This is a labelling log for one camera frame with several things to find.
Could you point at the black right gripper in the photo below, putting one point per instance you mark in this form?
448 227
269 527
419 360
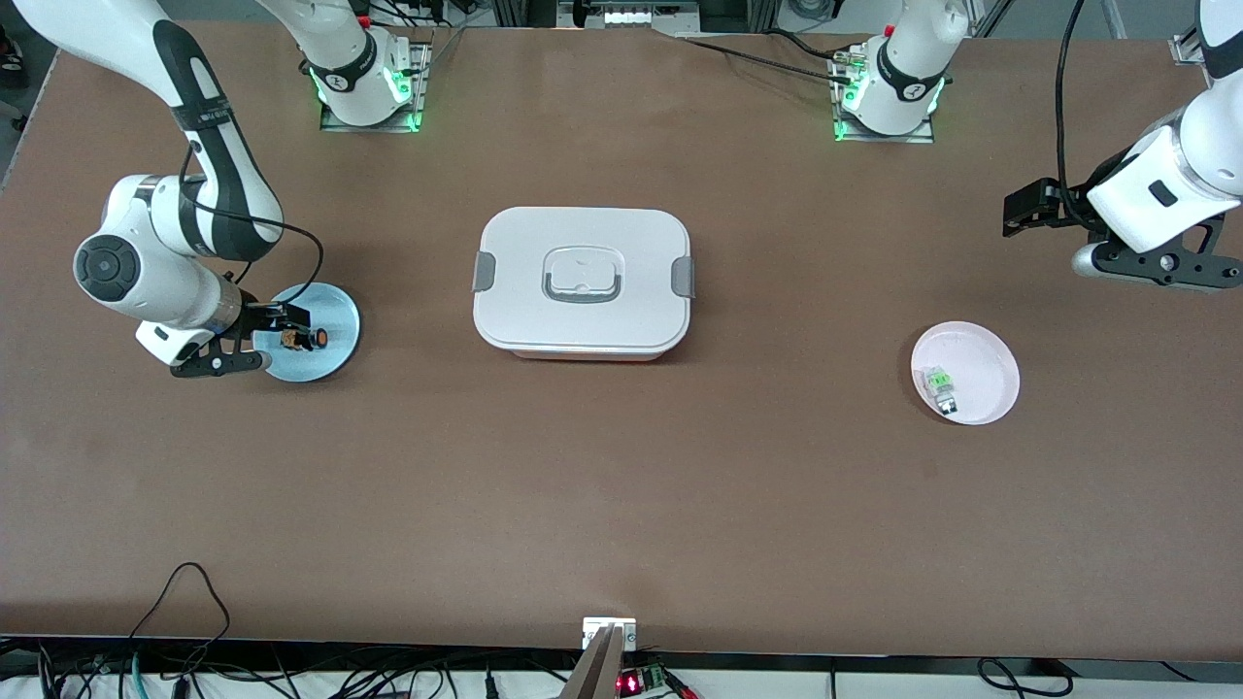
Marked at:
259 317

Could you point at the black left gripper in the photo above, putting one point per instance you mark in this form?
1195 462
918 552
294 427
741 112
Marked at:
1064 208

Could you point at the orange push-button switch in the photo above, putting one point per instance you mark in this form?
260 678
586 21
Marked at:
320 338

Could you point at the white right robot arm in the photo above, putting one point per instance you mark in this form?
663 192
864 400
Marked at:
146 272

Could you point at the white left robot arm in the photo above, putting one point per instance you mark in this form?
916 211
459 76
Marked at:
1204 146

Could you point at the white lidded lunch box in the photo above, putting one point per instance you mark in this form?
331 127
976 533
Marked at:
583 233

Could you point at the blue plate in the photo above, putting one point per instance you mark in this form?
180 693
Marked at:
335 311

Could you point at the pink plate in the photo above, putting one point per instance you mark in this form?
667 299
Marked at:
981 359

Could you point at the white power strip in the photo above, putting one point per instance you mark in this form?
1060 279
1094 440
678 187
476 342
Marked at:
641 16

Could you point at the circuit board with red display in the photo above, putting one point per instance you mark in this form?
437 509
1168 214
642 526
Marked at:
641 680

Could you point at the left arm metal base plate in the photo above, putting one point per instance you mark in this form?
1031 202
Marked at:
923 139

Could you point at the green push-button switch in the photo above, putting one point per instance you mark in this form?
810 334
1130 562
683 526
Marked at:
940 383

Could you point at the aluminium frame corner bracket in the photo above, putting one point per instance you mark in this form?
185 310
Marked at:
1185 49

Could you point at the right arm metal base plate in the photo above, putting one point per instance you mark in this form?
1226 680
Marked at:
424 87

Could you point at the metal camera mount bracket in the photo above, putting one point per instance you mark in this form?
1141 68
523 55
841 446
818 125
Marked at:
607 646

